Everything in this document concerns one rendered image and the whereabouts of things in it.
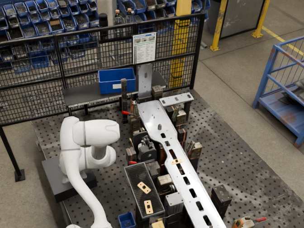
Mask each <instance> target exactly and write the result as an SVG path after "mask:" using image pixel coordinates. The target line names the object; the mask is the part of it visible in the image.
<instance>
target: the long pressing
mask: <svg viewBox="0 0 304 228"><path fill-rule="evenodd" d="M137 106H138V109H139V116H140V118H141V121H142V123H143V125H144V127H145V130H146V131H147V132H148V136H149V138H150V139H151V140H152V141H155V142H157V143H160V144H161V145H162V147H163V149H164V151H165V153H166V155H167V158H166V160H165V162H164V166H165V168H166V170H167V173H168V174H169V175H170V176H171V179H172V181H173V182H172V183H173V185H174V187H175V189H176V191H177V192H180V194H181V196H182V198H183V200H184V205H183V206H184V208H185V210H186V212H187V214H188V216H189V218H190V220H191V222H192V225H193V227H194V228H209V226H207V224H206V222H205V220H204V218H203V216H205V215H207V217H208V219H209V220H210V222H211V225H212V226H213V228H226V226H225V224H224V222H223V220H222V219H221V217H220V215H219V213H218V211H217V210H216V208H215V206H214V204H213V202H212V200H211V199H210V197H209V195H208V193H207V191H206V190H205V188H204V186H203V184H202V182H201V181H200V179H199V177H198V175H197V173H196V172H195V170H194V168H193V166H192V164H191V162H190V161H189V159H188V157H187V155H186V153H185V152H184V150H183V148H182V146H181V144H180V143H179V141H178V133H177V131H176V129H175V127H174V125H173V124H172V122H171V120H170V118H169V117H168V115H167V113H166V111H165V110H164V108H163V106H162V104H161V103H160V101H158V100H153V101H149V102H145V103H140V104H137ZM143 112H144V113H143ZM152 115H153V116H152ZM154 116H155V118H153V117H154ZM158 124H161V125H162V128H161V130H158V129H157V128H158ZM162 133H164V134H165V137H166V138H162V136H161V134H162ZM171 138H172V139H171ZM166 141H168V142H169V144H170V146H169V147H167V146H166V144H165V142H166ZM171 149H172V150H173V152H174V154H175V156H176V158H177V159H178V158H181V159H182V161H183V162H181V163H179V164H180V165H181V167H182V169H183V171H184V173H185V175H181V174H180V172H179V170H178V168H177V166H176V164H174V165H172V163H171V160H173V158H172V156H171V154H170V152H169V150H171ZM185 176H186V177H187V179H188V180H189V182H190V185H186V183H185V181H184V179H183V177H185ZM189 189H193V190H194V192H195V194H196V196H197V197H196V198H193V197H192V195H191V193H190V191H189ZM189 201H190V202H189ZM198 201H199V202H200V203H201V205H202V207H203V209H204V211H202V212H200V211H199V209H198V207H197V205H196V202H198ZM217 225H218V226H217Z"/></svg>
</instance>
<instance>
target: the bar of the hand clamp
mask: <svg viewBox="0 0 304 228"><path fill-rule="evenodd" d="M137 104H140V101H139V100H138V102H136V101H133V104H132V105H133V106H134V110H135V114H136V116H137V117H138V116H139V112H138V106H137Z"/></svg>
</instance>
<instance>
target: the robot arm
mask: <svg viewBox="0 0 304 228"><path fill-rule="evenodd" d="M119 138H120V134H119V124H118V123H116V122H115V121H112V120H106V119H100V120H90V121H85V122H79V119H78V118H76V117H74V116H72V117H67V118H64V120H63V122H62V126H61V131H60V145H61V150H62V151H61V153H60V157H59V161H60V163H59V164H58V167H59V168H60V172H61V176H62V183H63V184H66V183H68V182H70V183H71V184H72V186H73V187H74V188H75V190H76V191H77V192H78V193H79V195H80V196H81V197H82V198H83V200H84V201H85V202H86V203H87V204H88V206H89V207H90V208H91V210H92V211H93V213H94V217H95V221H94V223H93V225H92V226H91V228H112V227H111V224H110V223H109V222H108V221H107V219H106V215H105V212H104V209H103V207H102V205H101V204H100V202H99V201H98V200H97V198H96V197H95V196H94V194H93V193H92V192H91V190H90V189H89V187H88V186H87V185H86V184H85V182H84V181H83V179H85V178H87V175H86V173H85V171H84V169H95V168H104V167H109V166H110V165H112V164H114V162H115V161H116V152H115V150H114V149H113V148H112V147H110V146H108V145H109V144H111V143H114V142H116V141H118V139H119ZM83 145H91V147H85V148H84V147H81V146H83ZM66 228H80V227H79V226H77V225H74V224H71V225H69V226H67V227H66Z"/></svg>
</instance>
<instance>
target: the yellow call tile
mask: <svg viewBox="0 0 304 228"><path fill-rule="evenodd" d="M152 227H153V228H165V227H164V225H163V223H162V221H159V222H156V223H153V224H152Z"/></svg>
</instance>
